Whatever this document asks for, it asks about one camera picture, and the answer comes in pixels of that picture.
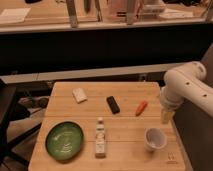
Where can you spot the black chair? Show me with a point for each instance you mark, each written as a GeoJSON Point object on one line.
{"type": "Point", "coordinates": [8, 103]}

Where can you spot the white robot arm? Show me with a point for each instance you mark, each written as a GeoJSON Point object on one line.
{"type": "Point", "coordinates": [185, 82]}

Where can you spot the orange carrot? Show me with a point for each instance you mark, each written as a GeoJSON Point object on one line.
{"type": "Point", "coordinates": [141, 108]}

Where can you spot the white sponge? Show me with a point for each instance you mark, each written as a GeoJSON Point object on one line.
{"type": "Point", "coordinates": [79, 95]}

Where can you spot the white bottle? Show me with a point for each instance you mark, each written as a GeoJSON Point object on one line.
{"type": "Point", "coordinates": [100, 139]}

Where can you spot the green plate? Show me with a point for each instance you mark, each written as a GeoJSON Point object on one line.
{"type": "Point", "coordinates": [64, 141]}

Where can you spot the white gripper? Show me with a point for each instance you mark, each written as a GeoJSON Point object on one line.
{"type": "Point", "coordinates": [166, 115]}

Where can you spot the black rectangular block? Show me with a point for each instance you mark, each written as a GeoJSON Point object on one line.
{"type": "Point", "coordinates": [113, 104]}

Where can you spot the white paper sheet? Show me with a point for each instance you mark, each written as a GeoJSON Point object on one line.
{"type": "Point", "coordinates": [16, 15]}

